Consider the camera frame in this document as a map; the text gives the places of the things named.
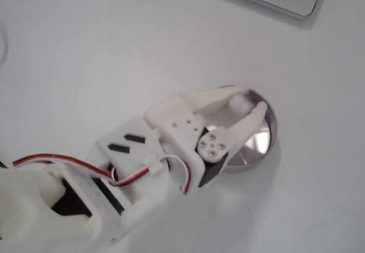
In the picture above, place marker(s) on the small white and blue box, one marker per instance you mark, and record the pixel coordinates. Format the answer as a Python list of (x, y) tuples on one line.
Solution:
[(239, 104)]

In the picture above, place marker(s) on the round metal bowl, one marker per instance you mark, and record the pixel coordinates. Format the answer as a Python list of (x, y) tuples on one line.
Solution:
[(256, 144)]

